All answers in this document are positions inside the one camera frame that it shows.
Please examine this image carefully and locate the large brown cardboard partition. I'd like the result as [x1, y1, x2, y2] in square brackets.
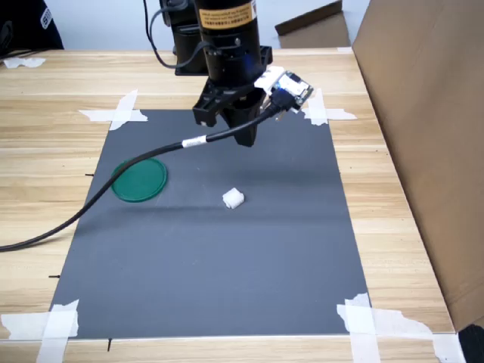
[351, 0, 484, 333]

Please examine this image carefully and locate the thick black camera cable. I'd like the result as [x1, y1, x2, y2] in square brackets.
[0, 90, 303, 253]

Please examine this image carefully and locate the crumpled white tape scrap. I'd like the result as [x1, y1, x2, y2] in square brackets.
[2, 56, 47, 70]

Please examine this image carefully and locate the black rounded object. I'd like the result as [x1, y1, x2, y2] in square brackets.
[457, 323, 484, 363]

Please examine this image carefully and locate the white camera box with board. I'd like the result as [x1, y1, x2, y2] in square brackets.
[253, 67, 315, 113]

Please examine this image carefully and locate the dark grey mat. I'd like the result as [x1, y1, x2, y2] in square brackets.
[48, 108, 374, 340]

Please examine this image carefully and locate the small white plastic terminal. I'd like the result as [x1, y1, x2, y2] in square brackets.
[222, 187, 246, 210]

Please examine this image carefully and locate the round green lid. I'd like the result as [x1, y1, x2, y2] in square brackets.
[110, 157, 169, 203]

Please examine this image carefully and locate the black base cable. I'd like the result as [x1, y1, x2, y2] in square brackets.
[142, 0, 207, 70]

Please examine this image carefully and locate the folded brown cardboard piece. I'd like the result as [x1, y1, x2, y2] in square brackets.
[274, 0, 352, 49]

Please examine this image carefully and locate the thin black table cable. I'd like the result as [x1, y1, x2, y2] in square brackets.
[0, 47, 52, 61]

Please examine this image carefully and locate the white tape corner patch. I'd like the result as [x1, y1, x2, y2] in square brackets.
[302, 88, 358, 128]
[78, 89, 149, 132]
[0, 299, 80, 363]
[336, 292, 467, 363]

